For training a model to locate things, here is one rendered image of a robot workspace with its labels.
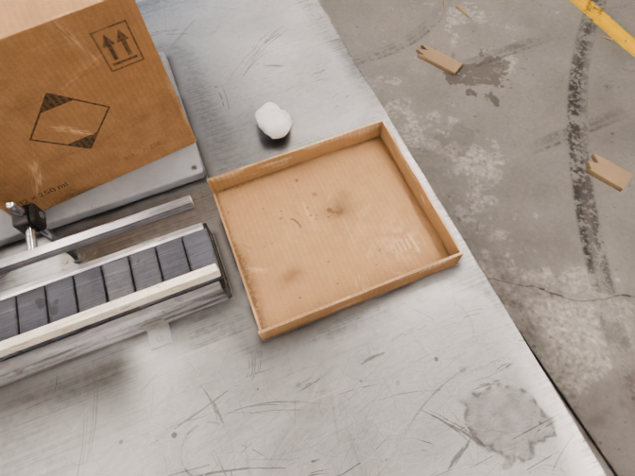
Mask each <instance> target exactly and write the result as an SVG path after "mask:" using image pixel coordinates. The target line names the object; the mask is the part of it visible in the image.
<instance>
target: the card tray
mask: <svg viewBox="0 0 635 476"><path fill-rule="evenodd" d="M207 182H208V184H209V186H210V188H211V190H212V192H213V195H214V198H215V203H216V205H217V208H218V210H219V213H220V216H221V219H222V222H223V225H224V228H225V231H226V233H227V236H228V239H229V242H230V245H231V248H232V253H233V256H234V259H235V260H236V263H237V266H238V269H239V272H240V275H241V278H242V281H243V283H244V286H245V289H246V292H247V295H248V298H249V303H250V306H251V309H252V311H253V314H254V316H255V319H256V322H257V325H258V328H259V331H258V333H259V335H260V336H261V338H262V340H263V341H265V340H267V339H269V338H272V337H274V336H277V335H279V334H282V333H284V332H288V331H291V330H293V329H296V328H297V327H300V326H302V325H305V324H308V323H310V322H313V321H315V320H318V319H320V318H322V317H324V316H327V315H331V314H333V313H336V312H338V311H341V310H343V309H346V308H348V307H351V306H353V305H355V304H358V303H360V302H363V301H365V300H368V299H370V298H374V297H377V296H379V295H382V294H383V293H386V292H388V291H391V290H393V289H396V288H399V287H401V286H404V285H406V284H408V283H410V282H413V281H417V280H419V279H422V278H424V277H427V276H429V275H432V274H434V273H437V272H439V271H441V270H444V269H446V268H449V267H451V266H454V265H456V264H457V263H458V261H459V260H460V258H461V257H462V255H463V252H462V250H461V248H460V247H459V245H458V243H457V242H456V240H455V238H454V236H453V235H452V234H451V232H450V230H449V229H448V227H447V225H446V224H445V222H444V220H443V219H442V217H441V215H440V214H439V212H438V209H437V208H436V206H435V204H434V203H433V201H432V199H431V198H430V196H429V195H428V194H427V192H426V190H425V189H424V187H423V185H422V184H421V182H420V180H419V178H418V176H417V175H416V173H415V171H414V170H413V168H412V166H411V165H410V163H409V161H408V160H407V158H406V156H405V155H404V153H403V152H402V150H401V148H400V147H399V145H398V143H397V142H396V140H395V138H394V137H393V135H392V133H391V132H390V130H389V128H388V127H387V125H386V123H385V121H384V119H383V120H380V121H377V122H374V123H371V124H368V125H365V126H362V127H358V128H355V129H352V130H349V131H347V132H344V133H341V134H338V135H335V136H333V137H330V138H327V139H324V140H321V141H318V142H315V143H312V144H308V145H305V146H302V147H299V148H296V149H293V150H290V151H287V152H285V153H283V154H280V155H277V156H274V157H271V158H268V159H265V160H262V161H258V162H255V163H252V164H249V165H246V166H243V167H240V168H237V169H234V170H231V171H229V172H226V173H223V174H221V175H218V176H215V177H212V178H207Z"/></svg>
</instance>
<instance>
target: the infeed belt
mask: <svg viewBox="0 0 635 476"><path fill-rule="evenodd" d="M182 240H183V241H182ZM182 240H181V238H180V237H179V238H177V239H174V240H171V241H168V242H165V243H162V244H160V245H157V246H156V249H157V251H156V249H155V247H154V246H153V247H150V248H147V249H145V250H142V251H139V252H136V253H133V254H130V255H129V257H128V256H126V257H123V258H120V259H117V260H114V261H112V262H109V263H104V264H102V269H101V266H97V267H94V268H91V269H88V270H85V271H83V272H80V273H77V274H75V275H74V276H69V277H67V278H64V279H61V280H56V281H53V282H51V283H48V284H46V285H45V286H44V285H43V286H40V287H37V288H35V289H32V290H29V291H26V292H23V293H21V294H19V295H17V297H16V296H13V297H8V298H6V299H3V300H0V342H1V341H4V340H6V339H9V338H11V337H14V336H16V335H19V334H22V333H25V332H29V331H32V330H35V329H37V328H39V327H42V326H45V325H47V324H50V323H53V322H55V321H58V320H61V319H64V318H65V317H68V316H71V315H75V314H78V313H81V312H84V311H86V310H89V309H92V308H93V307H96V306H99V305H102V304H104V303H107V302H110V301H113V300H115V299H118V298H122V297H124V296H127V295H130V294H133V293H135V292H138V291H141V290H143V289H146V288H148V287H151V286H153V285H156V284H159V283H162V282H164V281H169V280H172V279H174V278H176V277H179V276H182V275H184V274H187V273H190V272H192V271H195V270H198V269H200V268H202V267H205V266H208V265H211V264H216V265H217V267H218V268H219V265H218V262H217V258H216V256H215V251H214V248H213V245H212V242H211V238H210V235H209V232H208V230H207V228H206V229H201V230H198V231H195V232H193V233H190V234H187V235H184V236H182ZM219 271H220V268H219ZM220 274H221V271H220ZM74 278H75V279H74ZM222 279H223V277H222V274H221V276H220V277H217V278H215V279H212V280H208V281H205V282H203V283H200V284H198V285H195V286H192V287H190V288H187V289H184V290H182V291H179V292H177V293H174V294H172V295H169V296H166V297H162V298H159V299H157V300H154V301H151V302H148V303H147V304H144V305H141V306H139V307H136V308H133V309H131V310H128V311H125V312H123V313H121V314H116V315H114V316H111V317H108V318H106V319H103V320H100V321H97V322H95V323H93V324H90V325H88V326H85V327H82V328H80V329H77V330H74V331H70V332H67V333H65V334H63V335H60V336H57V337H55V338H52V339H49V340H46V341H44V342H41V343H39V344H37V345H34V346H31V347H28V348H24V349H21V350H19V351H16V352H13V353H11V354H9V355H6V356H3V357H1V358H0V362H3V361H5V360H7V359H10V358H13V357H15V356H18V355H21V354H23V353H26V352H29V351H31V350H33V349H37V348H40V347H43V346H46V345H48V344H51V343H54V342H56V341H59V340H61V339H63V338H66V337H69V336H71V335H74V334H77V333H80V332H84V331H87V330H89V329H91V328H94V327H96V326H99V325H102V324H104V323H107V322H110V321H113V320H114V319H117V318H120V317H122V316H125V315H129V314H132V313H135V312H137V311H140V310H143V309H144V308H147V307H150V306H153V305H155V304H158V303H161V302H163V301H166V300H169V299H170V298H175V297H177V296H180V295H183V294H186V293H188V292H191V291H194V290H196V289H198V288H201V287H203V286H206V285H209V284H211V283H214V282H217V281H219V282H220V280H222ZM45 288H46V289H45Z"/></svg>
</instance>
